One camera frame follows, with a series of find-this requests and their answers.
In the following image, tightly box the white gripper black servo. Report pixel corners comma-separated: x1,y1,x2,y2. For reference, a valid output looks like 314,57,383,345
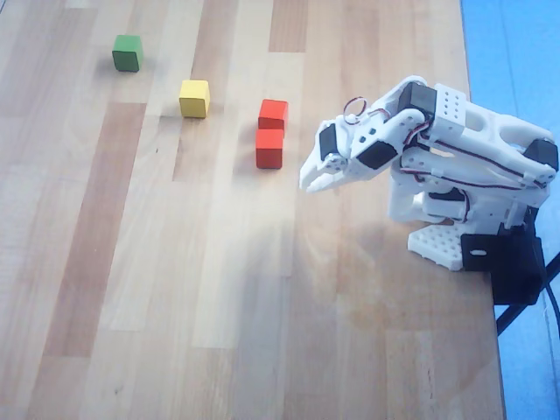
298,111,403,195

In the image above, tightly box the red wooden cube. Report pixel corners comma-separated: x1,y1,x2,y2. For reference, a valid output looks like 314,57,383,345
255,128,286,171
257,98,291,139

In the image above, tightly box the yellow wooden cube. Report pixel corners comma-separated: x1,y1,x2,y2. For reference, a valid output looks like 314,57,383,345
178,79,212,119

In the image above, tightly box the green wooden cube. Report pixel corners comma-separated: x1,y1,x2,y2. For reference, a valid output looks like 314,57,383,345
111,34,145,74

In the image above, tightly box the black table clamp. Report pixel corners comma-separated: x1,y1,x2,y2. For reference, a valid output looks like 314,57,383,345
460,205,548,307

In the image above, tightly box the black diagonal metal strut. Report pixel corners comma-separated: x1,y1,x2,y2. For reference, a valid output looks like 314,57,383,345
495,269,560,339

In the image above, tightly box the white perforated base plate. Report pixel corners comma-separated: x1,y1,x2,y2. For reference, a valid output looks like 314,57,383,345
407,222,466,271

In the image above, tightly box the black cable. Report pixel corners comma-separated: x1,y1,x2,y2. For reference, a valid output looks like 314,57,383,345
542,270,560,336

